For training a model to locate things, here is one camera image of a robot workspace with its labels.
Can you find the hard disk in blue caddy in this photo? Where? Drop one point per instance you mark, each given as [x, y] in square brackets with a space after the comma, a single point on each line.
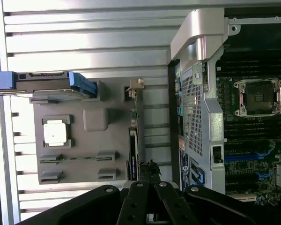
[42, 83]

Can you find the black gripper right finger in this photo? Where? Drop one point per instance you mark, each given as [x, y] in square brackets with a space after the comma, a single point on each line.
[171, 204]

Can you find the open grey PC case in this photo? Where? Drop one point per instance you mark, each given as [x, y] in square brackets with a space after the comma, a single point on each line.
[215, 117]

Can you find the silver CPU chip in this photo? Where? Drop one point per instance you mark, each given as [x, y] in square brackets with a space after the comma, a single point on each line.
[55, 133]

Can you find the green motherboard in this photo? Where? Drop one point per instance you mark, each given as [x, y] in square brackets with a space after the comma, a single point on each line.
[248, 131]

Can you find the CPU socket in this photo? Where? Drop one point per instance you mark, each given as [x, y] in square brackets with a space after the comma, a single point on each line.
[257, 97]

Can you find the white PCI expansion slot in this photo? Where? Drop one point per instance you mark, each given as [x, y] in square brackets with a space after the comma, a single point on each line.
[243, 198]

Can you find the blue slot latch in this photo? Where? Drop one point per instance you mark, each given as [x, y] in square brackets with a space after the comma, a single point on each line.
[201, 178]

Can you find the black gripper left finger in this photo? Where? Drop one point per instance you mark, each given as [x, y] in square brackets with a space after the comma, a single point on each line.
[135, 201]

